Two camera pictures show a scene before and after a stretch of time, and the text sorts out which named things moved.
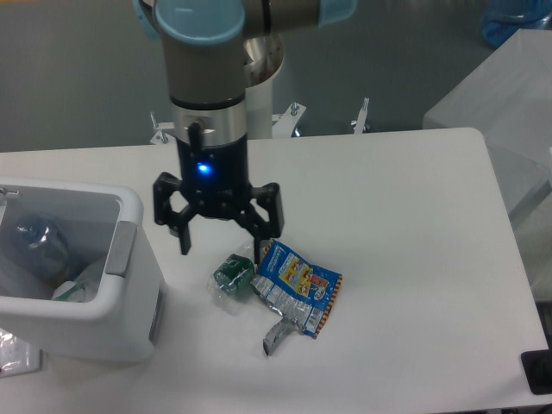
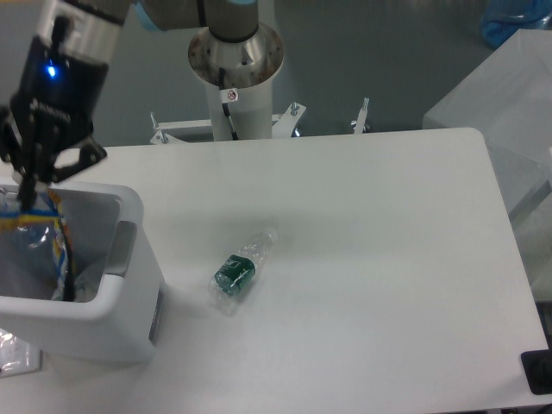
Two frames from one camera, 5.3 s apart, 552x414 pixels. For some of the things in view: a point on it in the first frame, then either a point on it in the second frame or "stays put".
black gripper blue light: x=215 y=180 -> x=51 y=112
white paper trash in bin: x=86 y=288 stays put
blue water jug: x=502 y=19 stays put
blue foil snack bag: x=301 y=290 -> x=35 y=249
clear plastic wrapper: x=16 y=356 stays put
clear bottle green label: x=231 y=279 stays put
